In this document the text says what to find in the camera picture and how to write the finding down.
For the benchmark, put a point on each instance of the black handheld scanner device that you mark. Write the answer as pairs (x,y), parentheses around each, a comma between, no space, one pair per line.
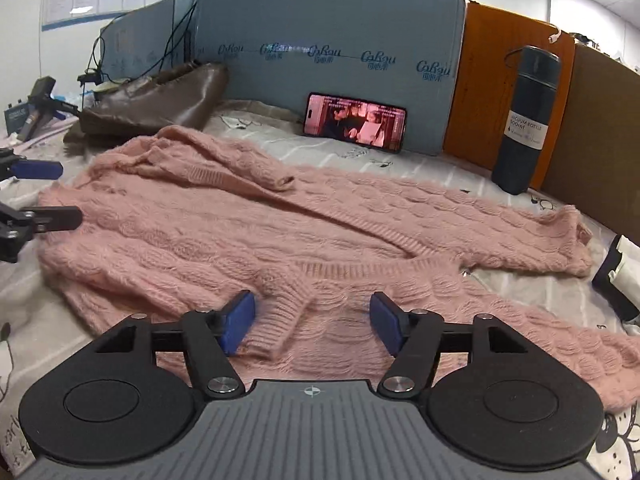
(42,108)

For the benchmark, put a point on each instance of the small blue product box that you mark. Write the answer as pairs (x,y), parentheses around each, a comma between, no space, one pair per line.
(16,115)

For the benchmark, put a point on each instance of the dark thermos bottle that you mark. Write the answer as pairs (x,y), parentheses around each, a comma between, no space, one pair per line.
(528,119)

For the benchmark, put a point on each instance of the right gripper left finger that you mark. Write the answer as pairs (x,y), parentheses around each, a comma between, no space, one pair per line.
(210,338)

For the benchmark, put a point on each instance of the smartphone with lit screen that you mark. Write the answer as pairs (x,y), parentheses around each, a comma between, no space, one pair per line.
(368,124)

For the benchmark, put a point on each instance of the orange cardboard box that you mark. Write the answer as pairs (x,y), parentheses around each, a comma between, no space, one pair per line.
(486,79)

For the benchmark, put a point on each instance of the brown cardboard box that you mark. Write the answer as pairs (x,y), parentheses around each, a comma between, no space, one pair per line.
(596,159)

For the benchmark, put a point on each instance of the pink knitted cardigan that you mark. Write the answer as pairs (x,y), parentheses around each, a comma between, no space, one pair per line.
(183,221)

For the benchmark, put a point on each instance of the black white pouch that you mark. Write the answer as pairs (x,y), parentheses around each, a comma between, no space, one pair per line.
(618,279)

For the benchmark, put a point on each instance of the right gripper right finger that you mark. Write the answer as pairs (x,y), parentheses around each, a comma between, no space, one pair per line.
(412,338)

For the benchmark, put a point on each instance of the large blue cardboard box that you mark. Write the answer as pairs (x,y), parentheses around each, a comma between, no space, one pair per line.
(396,52)

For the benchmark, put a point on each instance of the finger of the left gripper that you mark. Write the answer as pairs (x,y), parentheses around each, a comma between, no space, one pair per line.
(20,167)
(19,227)

